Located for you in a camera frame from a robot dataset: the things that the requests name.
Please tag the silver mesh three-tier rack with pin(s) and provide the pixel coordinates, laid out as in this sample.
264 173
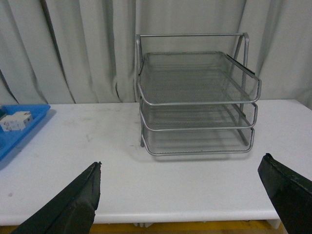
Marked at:
197 103

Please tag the blue plastic tray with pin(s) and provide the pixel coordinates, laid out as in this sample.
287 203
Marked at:
9 140

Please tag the white terminal block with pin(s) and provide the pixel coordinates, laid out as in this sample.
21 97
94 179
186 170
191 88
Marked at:
16 122

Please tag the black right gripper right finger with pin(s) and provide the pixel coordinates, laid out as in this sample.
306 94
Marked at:
290 194

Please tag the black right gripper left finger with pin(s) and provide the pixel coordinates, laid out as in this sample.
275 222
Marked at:
72 211

